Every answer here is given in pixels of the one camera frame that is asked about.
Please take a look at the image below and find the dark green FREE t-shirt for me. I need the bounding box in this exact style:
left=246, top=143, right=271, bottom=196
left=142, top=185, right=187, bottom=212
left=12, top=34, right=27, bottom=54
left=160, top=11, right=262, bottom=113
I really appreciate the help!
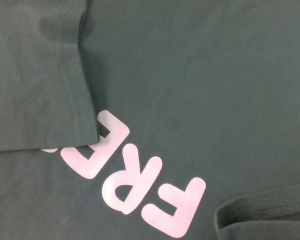
left=0, top=0, right=300, bottom=240

